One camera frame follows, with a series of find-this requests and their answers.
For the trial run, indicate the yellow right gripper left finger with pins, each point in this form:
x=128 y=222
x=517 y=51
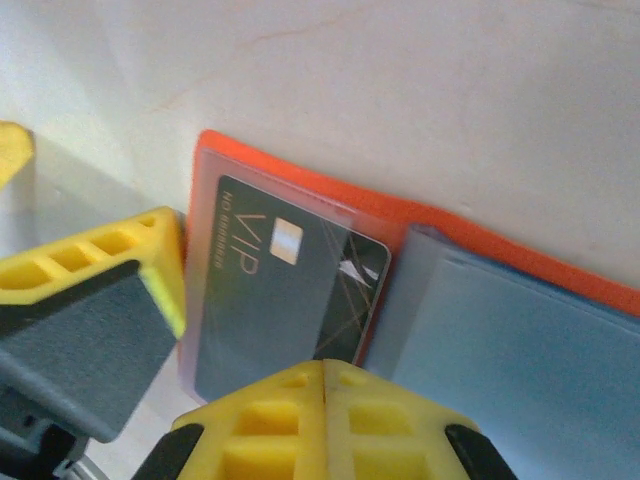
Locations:
x=260 y=440

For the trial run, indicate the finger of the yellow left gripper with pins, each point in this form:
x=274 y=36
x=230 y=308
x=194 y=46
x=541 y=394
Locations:
x=12 y=152
x=100 y=325

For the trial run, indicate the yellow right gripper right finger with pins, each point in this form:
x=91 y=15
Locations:
x=395 y=435

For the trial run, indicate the orange card holder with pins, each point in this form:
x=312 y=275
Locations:
x=475 y=310

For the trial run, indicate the black VIP card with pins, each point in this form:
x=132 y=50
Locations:
x=280 y=300

